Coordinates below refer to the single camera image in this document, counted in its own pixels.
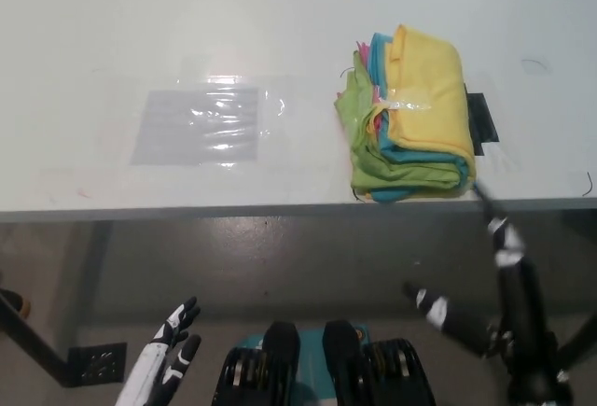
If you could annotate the grey table leg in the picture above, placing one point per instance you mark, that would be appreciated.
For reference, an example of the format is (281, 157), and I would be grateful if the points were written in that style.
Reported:
(95, 280)

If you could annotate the black perforated foot plate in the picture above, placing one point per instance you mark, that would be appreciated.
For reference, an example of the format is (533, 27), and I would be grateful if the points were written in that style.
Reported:
(98, 363)

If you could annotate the black teal robot torso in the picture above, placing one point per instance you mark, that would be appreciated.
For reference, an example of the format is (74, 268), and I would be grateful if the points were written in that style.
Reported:
(280, 368)

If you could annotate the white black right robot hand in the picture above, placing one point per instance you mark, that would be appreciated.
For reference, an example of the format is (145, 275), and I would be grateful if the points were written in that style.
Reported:
(520, 294)

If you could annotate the black tape strip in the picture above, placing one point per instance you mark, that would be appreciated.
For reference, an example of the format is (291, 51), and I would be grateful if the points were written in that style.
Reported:
(482, 121)

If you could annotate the clear plastic sleeve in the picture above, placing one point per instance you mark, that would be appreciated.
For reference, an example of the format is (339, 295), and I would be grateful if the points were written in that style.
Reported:
(275, 107)

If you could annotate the dark shoe with tan sole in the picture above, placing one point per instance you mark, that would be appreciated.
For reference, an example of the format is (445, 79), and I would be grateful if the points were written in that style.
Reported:
(16, 301)

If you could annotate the green microfibre cloth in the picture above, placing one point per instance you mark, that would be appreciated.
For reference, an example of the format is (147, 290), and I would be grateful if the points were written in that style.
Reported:
(387, 175)

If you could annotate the black metal frame bar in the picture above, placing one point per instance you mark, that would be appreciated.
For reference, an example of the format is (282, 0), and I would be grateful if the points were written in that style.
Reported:
(580, 338)
(32, 336)

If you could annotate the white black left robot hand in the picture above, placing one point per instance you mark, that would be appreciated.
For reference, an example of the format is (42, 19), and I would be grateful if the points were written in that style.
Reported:
(154, 359)

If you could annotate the clear tape patch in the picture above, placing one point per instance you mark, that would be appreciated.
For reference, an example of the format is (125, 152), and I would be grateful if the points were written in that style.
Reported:
(406, 100)

